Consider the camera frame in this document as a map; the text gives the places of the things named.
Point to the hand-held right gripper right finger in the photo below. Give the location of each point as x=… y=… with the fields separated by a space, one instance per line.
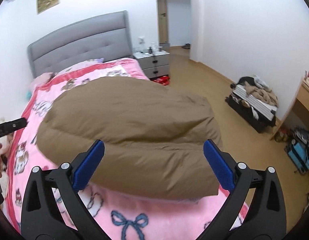
x=218 y=166

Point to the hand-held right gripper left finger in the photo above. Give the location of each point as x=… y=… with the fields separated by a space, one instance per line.
x=90 y=162

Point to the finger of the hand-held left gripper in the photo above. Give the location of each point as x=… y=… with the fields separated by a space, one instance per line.
x=12 y=127

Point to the brown puffer jacket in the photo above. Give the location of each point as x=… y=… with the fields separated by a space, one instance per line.
x=132 y=130

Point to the pile of beige clothes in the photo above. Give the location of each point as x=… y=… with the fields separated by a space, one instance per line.
x=264 y=95

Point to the teal plush toy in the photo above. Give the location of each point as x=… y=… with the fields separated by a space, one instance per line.
x=28 y=95

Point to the pink printed blanket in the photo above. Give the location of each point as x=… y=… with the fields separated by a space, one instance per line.
x=107 y=201

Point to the pink plush pillow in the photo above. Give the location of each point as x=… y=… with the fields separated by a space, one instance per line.
x=43 y=77

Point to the open black silver suitcase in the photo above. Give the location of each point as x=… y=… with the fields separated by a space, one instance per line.
x=254 y=110

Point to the brown jars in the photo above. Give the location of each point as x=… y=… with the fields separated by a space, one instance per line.
x=280 y=136

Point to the blue bag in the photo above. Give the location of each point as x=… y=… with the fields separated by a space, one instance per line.
x=298 y=152

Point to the floral pillow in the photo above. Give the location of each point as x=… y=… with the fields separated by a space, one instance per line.
x=94 y=61

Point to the red box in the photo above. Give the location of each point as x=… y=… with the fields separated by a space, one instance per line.
x=163 y=80

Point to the wooden desk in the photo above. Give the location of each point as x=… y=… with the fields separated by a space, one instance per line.
x=303 y=97

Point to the grey padded bed headboard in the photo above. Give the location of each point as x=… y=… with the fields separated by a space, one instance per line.
x=82 y=40

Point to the grey nightstand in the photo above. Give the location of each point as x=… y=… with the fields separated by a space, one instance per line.
x=154 y=67

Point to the pair of dark shoes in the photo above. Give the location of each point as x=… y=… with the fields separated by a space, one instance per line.
x=186 y=46

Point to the wooden door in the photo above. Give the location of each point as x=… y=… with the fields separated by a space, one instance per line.
x=162 y=17

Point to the white wall outlet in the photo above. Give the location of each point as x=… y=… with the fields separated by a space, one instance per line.
x=141 y=40

